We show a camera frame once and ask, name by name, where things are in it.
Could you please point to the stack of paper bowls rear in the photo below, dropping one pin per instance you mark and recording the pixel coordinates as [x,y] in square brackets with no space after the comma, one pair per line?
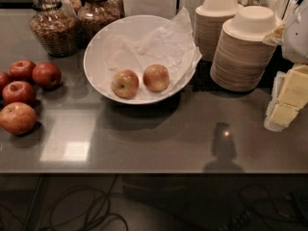
[208,21]

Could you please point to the red apple back left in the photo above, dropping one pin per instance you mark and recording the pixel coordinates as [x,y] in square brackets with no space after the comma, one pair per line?
[22,70]

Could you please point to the large white bowl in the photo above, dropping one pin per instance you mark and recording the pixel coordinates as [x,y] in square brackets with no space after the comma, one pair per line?
[94,65]

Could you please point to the white paper liner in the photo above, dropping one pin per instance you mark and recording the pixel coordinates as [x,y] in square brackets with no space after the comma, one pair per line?
[139,41]

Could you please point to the glass granola jar middle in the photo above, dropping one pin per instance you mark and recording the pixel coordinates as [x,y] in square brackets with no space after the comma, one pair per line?
[96,14]

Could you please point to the red apple middle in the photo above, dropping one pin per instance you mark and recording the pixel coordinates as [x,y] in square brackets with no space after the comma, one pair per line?
[19,91]

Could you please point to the glass granola jar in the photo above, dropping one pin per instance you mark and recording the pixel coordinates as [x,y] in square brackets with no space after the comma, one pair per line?
[96,14]
[56,30]

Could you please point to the yellow-red apple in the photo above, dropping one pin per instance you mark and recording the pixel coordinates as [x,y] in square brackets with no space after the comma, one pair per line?
[125,83]
[156,77]

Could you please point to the glass granola jar front left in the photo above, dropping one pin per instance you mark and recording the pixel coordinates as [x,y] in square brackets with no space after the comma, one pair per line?
[56,30]

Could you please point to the red-yellow apple front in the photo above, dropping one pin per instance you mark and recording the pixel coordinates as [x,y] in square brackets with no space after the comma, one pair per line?
[18,118]

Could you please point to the red apple back right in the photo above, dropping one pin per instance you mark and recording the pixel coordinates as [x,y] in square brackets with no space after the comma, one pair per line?
[46,75]

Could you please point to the red apple at left edge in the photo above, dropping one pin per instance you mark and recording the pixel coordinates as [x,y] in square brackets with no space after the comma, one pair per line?
[5,79]

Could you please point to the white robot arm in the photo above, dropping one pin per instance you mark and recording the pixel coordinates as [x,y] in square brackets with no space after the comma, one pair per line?
[294,40]

